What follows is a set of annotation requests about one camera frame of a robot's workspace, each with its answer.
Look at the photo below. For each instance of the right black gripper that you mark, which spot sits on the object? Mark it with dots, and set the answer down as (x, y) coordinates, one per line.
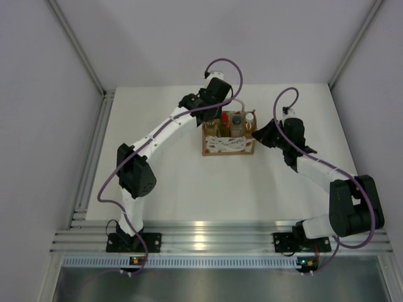
(264, 134)

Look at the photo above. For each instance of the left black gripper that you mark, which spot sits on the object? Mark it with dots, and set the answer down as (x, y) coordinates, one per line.
(218, 114)

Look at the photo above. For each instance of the red cap yellow bottle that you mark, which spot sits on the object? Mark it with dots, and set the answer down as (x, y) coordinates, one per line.
(224, 125)

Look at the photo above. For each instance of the white cap amber bottle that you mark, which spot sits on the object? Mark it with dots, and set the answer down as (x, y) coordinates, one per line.
(211, 128)

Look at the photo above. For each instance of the burlap watermelon canvas bag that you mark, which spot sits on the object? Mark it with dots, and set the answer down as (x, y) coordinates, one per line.
(215, 146)

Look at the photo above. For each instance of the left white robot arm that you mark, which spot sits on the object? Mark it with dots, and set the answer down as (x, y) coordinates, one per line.
(136, 178)

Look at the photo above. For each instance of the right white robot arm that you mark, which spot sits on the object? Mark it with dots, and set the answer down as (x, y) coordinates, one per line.
(354, 204)

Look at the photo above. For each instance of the white cap clear bottle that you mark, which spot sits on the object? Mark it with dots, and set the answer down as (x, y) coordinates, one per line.
(249, 122)

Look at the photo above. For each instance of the grey cap clear bottle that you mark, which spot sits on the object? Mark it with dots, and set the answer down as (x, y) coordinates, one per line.
(236, 126)

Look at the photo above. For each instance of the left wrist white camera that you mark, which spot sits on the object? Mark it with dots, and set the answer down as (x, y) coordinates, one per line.
(209, 75)

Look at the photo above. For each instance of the wrist white camera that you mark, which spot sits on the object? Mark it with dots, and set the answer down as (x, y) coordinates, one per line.
(288, 113)
(209, 75)

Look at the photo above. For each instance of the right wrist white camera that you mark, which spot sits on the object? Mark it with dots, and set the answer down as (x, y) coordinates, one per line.
(288, 113)

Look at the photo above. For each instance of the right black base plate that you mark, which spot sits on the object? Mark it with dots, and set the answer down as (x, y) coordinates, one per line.
(287, 243)

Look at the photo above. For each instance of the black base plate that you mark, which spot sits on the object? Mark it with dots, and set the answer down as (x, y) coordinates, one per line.
(287, 243)
(122, 243)

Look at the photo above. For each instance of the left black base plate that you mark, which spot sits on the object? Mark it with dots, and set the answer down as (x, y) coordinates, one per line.
(122, 243)

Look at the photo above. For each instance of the aluminium extrusion rail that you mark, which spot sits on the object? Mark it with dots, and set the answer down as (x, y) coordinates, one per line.
(179, 237)

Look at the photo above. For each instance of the white slotted cable duct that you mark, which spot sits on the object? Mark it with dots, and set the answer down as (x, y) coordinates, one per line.
(181, 261)

